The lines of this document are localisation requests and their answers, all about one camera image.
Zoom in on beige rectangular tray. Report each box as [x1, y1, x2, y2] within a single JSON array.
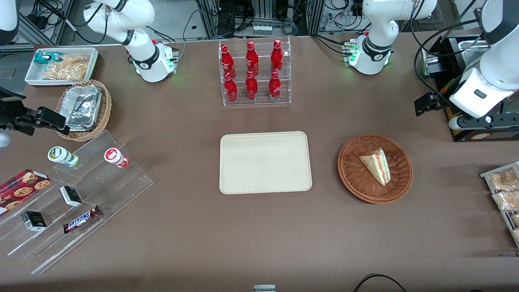
[[219, 131, 313, 195]]

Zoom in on brown wicker basket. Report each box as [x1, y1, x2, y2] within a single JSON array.
[[337, 133, 414, 204]]

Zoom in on aluminium profile frame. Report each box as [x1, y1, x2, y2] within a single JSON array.
[[251, 0, 278, 19]]

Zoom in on Snickers chocolate bar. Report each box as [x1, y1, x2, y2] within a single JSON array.
[[63, 206, 102, 234]]

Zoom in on steel warmer pan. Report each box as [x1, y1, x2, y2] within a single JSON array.
[[456, 38, 489, 69]]

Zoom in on green lidded yogurt cup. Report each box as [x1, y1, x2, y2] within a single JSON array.
[[47, 146, 79, 168]]

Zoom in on red soda bottle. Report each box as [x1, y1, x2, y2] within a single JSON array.
[[224, 72, 238, 103], [220, 44, 236, 78], [245, 71, 259, 101], [268, 71, 282, 102], [246, 41, 259, 77], [270, 39, 284, 75]]

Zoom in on teal snack packet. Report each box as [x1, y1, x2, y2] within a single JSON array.
[[33, 52, 61, 64]]

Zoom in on black floor cable loop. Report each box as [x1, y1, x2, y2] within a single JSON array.
[[353, 274, 408, 292]]

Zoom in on light wicker basket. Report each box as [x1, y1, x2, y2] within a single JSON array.
[[56, 79, 112, 142]]

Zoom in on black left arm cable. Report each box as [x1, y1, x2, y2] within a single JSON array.
[[410, 0, 487, 108]]

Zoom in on black food warmer machine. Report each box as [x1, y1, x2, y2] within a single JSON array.
[[421, 34, 519, 142]]

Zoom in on metal wire snack rack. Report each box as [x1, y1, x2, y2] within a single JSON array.
[[480, 161, 519, 248]]

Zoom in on white plastic bin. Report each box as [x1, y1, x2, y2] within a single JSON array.
[[24, 47, 99, 88]]

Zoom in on triangular sandwich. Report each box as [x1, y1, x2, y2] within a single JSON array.
[[359, 148, 391, 187]]

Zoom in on small black white box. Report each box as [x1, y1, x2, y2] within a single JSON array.
[[60, 185, 82, 207], [21, 211, 47, 232]]

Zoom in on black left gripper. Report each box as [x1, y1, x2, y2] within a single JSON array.
[[414, 92, 519, 131]]

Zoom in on clear acrylic bottle rack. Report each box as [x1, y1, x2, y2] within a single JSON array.
[[218, 36, 292, 107]]

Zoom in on clear bag of crackers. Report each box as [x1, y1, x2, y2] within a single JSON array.
[[43, 55, 90, 81]]

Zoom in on clear acrylic stepped stand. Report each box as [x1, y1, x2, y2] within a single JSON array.
[[0, 130, 154, 275]]

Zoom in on stacked aluminium foil trays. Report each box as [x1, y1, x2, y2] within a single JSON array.
[[65, 84, 103, 131]]

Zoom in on red chocolate chip cookie box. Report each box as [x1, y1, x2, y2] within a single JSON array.
[[0, 169, 51, 216]]

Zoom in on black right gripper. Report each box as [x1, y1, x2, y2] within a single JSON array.
[[0, 86, 71, 137]]

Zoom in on red lidded yogurt cup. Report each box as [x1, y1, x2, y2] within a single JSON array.
[[104, 148, 130, 168]]

